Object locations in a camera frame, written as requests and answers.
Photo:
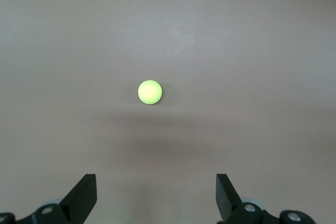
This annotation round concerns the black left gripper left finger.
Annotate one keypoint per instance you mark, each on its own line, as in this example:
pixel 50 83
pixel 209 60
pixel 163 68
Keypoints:
pixel 78 200

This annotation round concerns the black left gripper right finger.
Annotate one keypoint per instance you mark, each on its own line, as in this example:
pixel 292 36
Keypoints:
pixel 231 203

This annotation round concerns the yellow-green tennis ball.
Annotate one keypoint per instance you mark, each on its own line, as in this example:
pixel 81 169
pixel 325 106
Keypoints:
pixel 149 92

